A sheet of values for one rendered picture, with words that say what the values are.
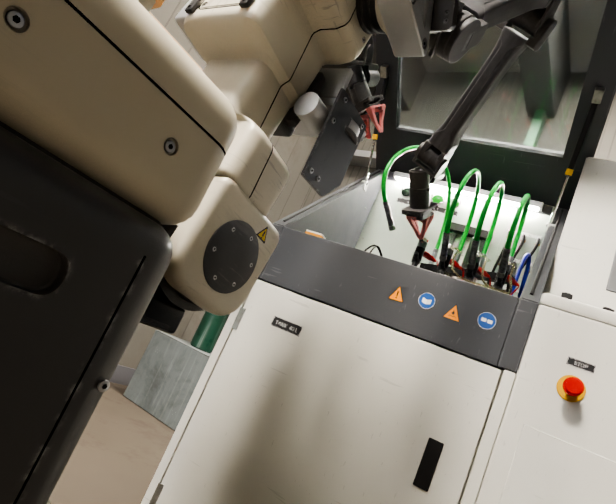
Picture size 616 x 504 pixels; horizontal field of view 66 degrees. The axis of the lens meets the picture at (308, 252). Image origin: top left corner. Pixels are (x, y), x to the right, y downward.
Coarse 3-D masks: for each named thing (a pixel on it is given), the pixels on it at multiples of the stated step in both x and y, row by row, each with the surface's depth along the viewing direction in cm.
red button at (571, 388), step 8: (568, 376) 95; (560, 384) 95; (568, 384) 91; (576, 384) 91; (560, 392) 94; (568, 392) 91; (576, 392) 90; (584, 392) 93; (568, 400) 93; (576, 400) 93
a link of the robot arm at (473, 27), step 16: (464, 0) 82; (480, 0) 83; (496, 0) 85; (512, 0) 87; (528, 0) 92; (544, 0) 96; (560, 0) 100; (464, 16) 76; (480, 16) 81; (496, 16) 86; (512, 16) 92; (528, 16) 103; (544, 16) 100; (448, 32) 76; (464, 32) 76; (480, 32) 81; (528, 32) 105; (448, 48) 78; (464, 48) 81
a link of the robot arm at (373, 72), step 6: (366, 48) 132; (372, 48) 134; (366, 54) 132; (372, 54) 135; (354, 60) 138; (366, 60) 133; (366, 66) 140; (372, 66) 141; (378, 66) 143; (372, 72) 141; (378, 72) 143; (372, 78) 141; (378, 78) 143; (372, 84) 143
